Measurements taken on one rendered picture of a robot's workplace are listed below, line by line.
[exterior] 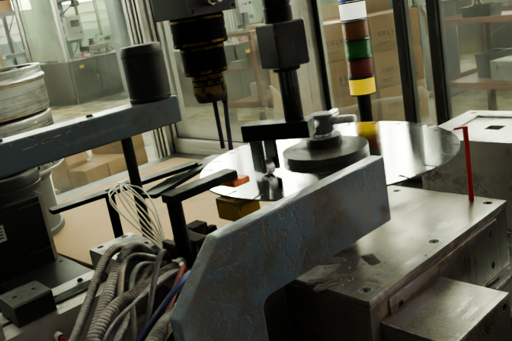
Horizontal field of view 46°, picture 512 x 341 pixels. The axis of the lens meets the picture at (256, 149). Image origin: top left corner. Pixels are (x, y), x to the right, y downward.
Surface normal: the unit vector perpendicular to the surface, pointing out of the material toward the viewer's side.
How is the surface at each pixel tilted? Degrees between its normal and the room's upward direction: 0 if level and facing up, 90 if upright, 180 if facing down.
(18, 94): 90
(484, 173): 90
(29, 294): 0
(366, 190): 90
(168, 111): 90
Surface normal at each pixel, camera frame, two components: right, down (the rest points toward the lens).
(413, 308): -0.17, -0.96
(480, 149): -0.72, 0.29
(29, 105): 0.93, -0.07
